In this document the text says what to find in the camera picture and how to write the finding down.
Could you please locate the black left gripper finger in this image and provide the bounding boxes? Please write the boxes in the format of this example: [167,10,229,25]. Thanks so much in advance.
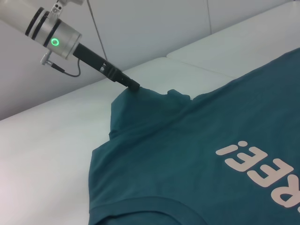
[112,70,141,91]

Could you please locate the teal FREE! print T-shirt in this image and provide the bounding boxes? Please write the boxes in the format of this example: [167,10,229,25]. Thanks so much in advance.
[88,46,300,225]

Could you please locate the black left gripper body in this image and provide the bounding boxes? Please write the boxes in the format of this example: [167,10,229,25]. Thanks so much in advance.
[72,43,122,83]

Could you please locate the left arm cable with plug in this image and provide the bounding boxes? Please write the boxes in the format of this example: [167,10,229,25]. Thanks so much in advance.
[39,50,82,77]

